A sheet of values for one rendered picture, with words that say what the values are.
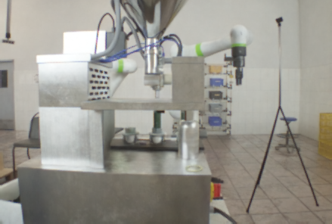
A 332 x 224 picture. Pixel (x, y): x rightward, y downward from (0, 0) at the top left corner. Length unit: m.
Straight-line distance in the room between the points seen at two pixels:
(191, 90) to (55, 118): 0.42
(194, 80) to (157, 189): 0.32
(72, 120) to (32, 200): 0.28
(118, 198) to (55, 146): 0.25
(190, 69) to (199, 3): 6.23
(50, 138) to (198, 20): 6.11
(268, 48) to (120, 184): 6.47
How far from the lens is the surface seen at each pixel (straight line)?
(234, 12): 6.87
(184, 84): 0.59
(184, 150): 0.79
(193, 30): 6.56
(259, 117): 6.78
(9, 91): 8.22
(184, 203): 0.70
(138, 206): 0.71
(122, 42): 0.87
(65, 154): 0.77
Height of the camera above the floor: 1.26
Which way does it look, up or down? 3 degrees down
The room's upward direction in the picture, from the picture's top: straight up
